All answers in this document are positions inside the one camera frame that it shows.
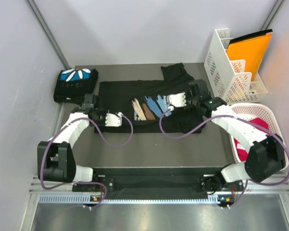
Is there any black graphic t-shirt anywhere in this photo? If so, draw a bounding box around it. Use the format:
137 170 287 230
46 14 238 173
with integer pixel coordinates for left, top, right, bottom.
98 63 203 133

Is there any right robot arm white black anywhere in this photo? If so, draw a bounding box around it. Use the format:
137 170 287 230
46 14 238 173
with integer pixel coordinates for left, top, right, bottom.
186 79 289 191

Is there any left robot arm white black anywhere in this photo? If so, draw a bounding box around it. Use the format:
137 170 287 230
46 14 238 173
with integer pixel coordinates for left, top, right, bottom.
37 94 106 191

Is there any folded black daisy t-shirt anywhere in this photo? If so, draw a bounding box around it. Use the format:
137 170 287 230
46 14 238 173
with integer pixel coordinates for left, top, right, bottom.
53 68 99 105

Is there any white perforated file organizer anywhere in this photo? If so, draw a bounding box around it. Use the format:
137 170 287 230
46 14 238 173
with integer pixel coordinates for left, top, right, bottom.
204 28 267 105

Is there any white plastic laundry basket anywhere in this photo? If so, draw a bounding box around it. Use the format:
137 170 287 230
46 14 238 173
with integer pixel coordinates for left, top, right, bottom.
229 103 283 163

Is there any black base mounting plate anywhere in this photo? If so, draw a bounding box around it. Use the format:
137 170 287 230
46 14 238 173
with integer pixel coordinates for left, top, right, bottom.
72 174 245 199

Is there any orange folder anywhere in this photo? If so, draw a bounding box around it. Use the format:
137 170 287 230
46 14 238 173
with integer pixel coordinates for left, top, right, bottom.
226 29 273 81

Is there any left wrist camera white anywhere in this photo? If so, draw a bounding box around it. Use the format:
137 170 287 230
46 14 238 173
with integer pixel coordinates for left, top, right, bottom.
105 112 123 127

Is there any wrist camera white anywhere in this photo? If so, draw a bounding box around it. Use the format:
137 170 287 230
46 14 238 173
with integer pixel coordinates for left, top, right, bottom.
105 112 123 127
168 92 187 111

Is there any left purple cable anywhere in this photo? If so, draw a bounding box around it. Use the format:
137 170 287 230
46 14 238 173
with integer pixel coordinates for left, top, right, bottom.
39 114 134 210

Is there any purple cable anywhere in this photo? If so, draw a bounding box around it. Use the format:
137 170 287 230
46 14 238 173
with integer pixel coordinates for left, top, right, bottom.
39 114 134 210
158 108 289 210

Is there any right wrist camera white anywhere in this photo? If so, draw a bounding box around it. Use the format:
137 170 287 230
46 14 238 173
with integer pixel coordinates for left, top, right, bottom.
168 92 187 111

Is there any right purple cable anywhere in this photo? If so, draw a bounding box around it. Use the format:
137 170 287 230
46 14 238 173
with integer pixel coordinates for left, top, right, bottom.
158 108 289 210

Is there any aluminium frame rail front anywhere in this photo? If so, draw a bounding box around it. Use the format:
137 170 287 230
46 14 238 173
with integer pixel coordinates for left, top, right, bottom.
29 174 289 194

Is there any white slotted cable duct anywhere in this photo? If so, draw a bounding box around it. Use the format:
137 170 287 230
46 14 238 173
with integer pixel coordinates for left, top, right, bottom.
39 193 236 205

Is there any left aluminium corner post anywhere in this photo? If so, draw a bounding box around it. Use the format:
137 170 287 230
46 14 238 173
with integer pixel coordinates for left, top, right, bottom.
25 0 70 68

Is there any aluminium corner post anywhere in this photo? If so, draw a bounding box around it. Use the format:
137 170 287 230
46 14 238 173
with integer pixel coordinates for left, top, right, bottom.
261 0 286 30
25 0 70 68

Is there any right aluminium corner post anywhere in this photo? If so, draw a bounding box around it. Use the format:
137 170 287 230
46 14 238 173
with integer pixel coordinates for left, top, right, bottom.
261 0 286 30

